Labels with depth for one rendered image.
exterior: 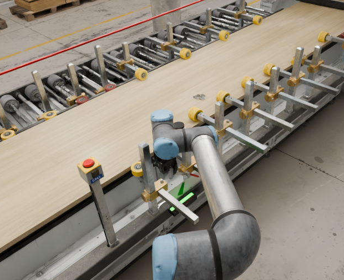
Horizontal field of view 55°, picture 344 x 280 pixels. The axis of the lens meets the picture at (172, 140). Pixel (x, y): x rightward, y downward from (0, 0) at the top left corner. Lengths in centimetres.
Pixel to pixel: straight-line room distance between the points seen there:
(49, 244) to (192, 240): 112
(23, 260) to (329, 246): 193
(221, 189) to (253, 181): 199
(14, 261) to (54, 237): 19
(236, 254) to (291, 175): 229
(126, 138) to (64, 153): 35
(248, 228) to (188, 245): 14
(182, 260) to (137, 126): 135
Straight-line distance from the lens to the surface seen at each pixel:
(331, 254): 258
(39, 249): 176
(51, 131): 212
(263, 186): 286
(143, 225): 172
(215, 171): 97
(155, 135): 124
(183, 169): 172
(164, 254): 73
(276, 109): 264
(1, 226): 169
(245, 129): 204
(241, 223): 78
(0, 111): 230
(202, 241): 74
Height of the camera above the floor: 207
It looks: 39 degrees down
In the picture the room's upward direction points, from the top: 5 degrees counter-clockwise
